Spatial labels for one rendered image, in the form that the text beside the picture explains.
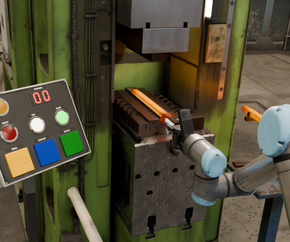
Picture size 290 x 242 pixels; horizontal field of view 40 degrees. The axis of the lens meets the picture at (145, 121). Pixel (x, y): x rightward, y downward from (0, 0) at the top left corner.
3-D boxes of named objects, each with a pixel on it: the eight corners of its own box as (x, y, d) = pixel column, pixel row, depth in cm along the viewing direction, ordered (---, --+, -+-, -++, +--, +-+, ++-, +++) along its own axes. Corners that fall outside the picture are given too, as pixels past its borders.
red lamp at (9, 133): (18, 140, 122) (17, 127, 120) (2, 142, 120) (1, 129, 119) (17, 136, 125) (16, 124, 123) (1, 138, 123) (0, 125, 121)
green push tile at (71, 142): (84, 150, 138) (77, 129, 138) (67, 156, 133) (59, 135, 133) (81, 150, 139) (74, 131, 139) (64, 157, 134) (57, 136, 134)
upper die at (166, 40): (187, 51, 159) (189, 27, 155) (141, 54, 151) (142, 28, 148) (146, 33, 195) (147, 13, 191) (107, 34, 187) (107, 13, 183)
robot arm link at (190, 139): (189, 139, 140) (212, 137, 144) (182, 134, 144) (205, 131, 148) (186, 162, 144) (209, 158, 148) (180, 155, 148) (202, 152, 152)
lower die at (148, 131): (180, 132, 172) (182, 114, 169) (138, 138, 165) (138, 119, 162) (142, 101, 208) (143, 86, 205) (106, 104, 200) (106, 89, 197)
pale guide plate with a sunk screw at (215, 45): (223, 62, 182) (227, 24, 176) (206, 63, 179) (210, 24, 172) (220, 61, 184) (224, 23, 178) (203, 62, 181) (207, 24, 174)
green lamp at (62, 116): (69, 124, 136) (69, 112, 134) (56, 125, 134) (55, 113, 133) (67, 120, 139) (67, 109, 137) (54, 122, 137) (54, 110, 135)
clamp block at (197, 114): (204, 129, 177) (205, 115, 175) (187, 131, 174) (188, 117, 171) (191, 119, 187) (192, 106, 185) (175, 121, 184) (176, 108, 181)
